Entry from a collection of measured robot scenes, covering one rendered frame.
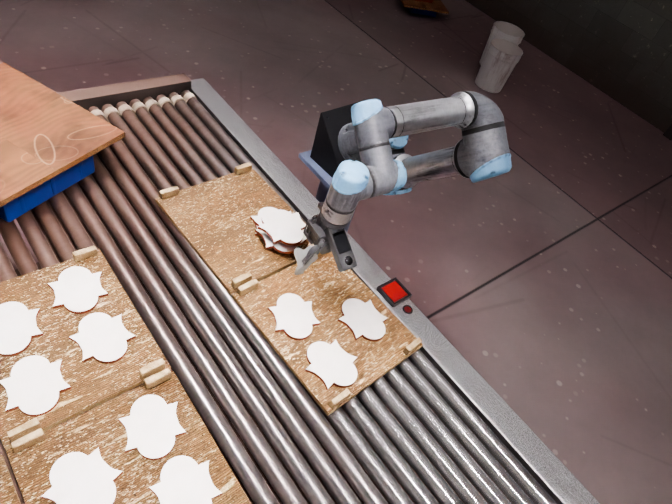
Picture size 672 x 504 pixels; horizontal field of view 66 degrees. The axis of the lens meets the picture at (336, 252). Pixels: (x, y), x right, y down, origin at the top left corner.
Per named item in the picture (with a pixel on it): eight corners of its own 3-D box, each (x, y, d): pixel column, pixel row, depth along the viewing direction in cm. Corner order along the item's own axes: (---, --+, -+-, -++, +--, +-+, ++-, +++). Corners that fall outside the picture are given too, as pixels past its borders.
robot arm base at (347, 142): (365, 122, 195) (383, 116, 188) (372, 162, 197) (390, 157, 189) (334, 124, 186) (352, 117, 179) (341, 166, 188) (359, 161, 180)
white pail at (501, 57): (465, 79, 469) (483, 40, 442) (484, 73, 486) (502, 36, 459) (491, 97, 457) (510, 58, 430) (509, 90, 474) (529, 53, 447)
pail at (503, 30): (506, 77, 491) (525, 40, 464) (476, 67, 491) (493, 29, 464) (506, 64, 512) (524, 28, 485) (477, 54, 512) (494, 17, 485)
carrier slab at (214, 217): (250, 170, 177) (251, 166, 176) (326, 248, 161) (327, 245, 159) (155, 202, 157) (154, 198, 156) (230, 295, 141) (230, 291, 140)
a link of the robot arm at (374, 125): (506, 78, 140) (366, 97, 114) (513, 119, 142) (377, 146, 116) (473, 90, 150) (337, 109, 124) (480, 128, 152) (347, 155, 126)
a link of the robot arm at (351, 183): (380, 177, 115) (349, 185, 111) (364, 210, 123) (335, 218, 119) (361, 153, 118) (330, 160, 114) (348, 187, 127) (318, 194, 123)
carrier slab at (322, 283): (328, 250, 160) (329, 247, 159) (421, 347, 144) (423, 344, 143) (231, 297, 140) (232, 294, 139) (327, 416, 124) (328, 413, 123)
